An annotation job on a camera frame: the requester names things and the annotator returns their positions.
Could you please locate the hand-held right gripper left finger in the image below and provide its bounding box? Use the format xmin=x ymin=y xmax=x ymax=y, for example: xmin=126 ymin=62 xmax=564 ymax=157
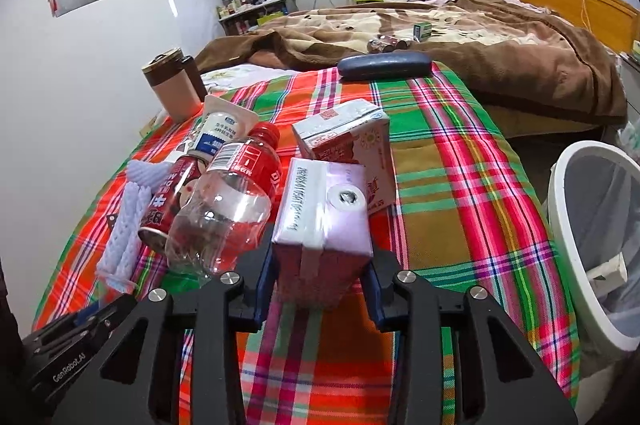
xmin=50 ymin=225 xmax=281 ymax=425

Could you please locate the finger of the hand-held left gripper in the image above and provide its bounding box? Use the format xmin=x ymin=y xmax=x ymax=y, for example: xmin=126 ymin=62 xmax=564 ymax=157
xmin=69 ymin=293 xmax=139 ymax=332

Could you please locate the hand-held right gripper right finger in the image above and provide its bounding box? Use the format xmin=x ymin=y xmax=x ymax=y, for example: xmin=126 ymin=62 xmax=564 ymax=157
xmin=363 ymin=251 xmax=581 ymax=425

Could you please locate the white foam fruit net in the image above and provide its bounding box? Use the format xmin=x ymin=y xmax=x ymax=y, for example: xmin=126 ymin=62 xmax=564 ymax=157
xmin=97 ymin=160 xmax=173 ymax=291

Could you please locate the pale purple milk carton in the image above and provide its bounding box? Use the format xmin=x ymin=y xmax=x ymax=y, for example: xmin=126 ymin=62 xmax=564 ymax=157
xmin=271 ymin=158 xmax=373 ymax=311

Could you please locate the white squeeze tube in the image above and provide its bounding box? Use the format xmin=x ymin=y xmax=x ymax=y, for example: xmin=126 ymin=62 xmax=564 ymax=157
xmin=172 ymin=95 xmax=260 ymax=166

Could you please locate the white trash bin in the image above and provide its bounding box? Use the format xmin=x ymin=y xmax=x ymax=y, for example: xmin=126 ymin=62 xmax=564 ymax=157
xmin=545 ymin=140 xmax=640 ymax=353

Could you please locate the clear bottle with red label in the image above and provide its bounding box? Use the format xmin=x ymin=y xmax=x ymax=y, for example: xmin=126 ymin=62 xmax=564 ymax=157
xmin=165 ymin=122 xmax=282 ymax=278

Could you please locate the colourful plaid cloth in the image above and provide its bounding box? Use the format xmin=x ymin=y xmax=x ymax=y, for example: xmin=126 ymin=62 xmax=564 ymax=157
xmin=32 ymin=62 xmax=583 ymax=425

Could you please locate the red drink can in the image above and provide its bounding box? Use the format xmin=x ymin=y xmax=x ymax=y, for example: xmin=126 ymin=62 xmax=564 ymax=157
xmin=137 ymin=153 xmax=208 ymax=251

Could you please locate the red and white milk carton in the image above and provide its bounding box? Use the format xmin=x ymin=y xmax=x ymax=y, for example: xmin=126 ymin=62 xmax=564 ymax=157
xmin=292 ymin=100 xmax=397 ymax=213

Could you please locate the pink mug with brown lid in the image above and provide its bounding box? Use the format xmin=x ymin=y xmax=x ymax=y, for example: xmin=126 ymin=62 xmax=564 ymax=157
xmin=141 ymin=48 xmax=207 ymax=123

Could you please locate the white crumpled carton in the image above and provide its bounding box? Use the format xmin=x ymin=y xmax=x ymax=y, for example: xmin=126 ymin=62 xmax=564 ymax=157
xmin=587 ymin=254 xmax=629 ymax=297

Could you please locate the dark blue glasses case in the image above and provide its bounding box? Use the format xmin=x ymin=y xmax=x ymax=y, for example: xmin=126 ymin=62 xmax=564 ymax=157
xmin=337 ymin=51 xmax=432 ymax=82

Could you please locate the crumpled shiny wrapper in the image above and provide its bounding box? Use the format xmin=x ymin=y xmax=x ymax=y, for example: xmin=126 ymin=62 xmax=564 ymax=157
xmin=367 ymin=35 xmax=411 ymax=54

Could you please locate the brown plush blanket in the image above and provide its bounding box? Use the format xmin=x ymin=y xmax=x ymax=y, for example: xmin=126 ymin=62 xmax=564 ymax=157
xmin=195 ymin=0 xmax=628 ymax=128

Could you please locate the cluttered shelf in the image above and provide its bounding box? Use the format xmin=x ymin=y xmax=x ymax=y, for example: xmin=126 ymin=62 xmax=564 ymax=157
xmin=217 ymin=0 xmax=299 ymax=36

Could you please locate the clear plastic bag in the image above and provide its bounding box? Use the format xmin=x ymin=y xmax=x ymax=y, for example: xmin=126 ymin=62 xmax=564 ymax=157
xmin=617 ymin=119 xmax=640 ymax=148

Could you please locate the wooden headboard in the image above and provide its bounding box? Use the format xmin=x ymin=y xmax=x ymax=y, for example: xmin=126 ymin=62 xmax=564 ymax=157
xmin=510 ymin=0 xmax=640 ymax=53

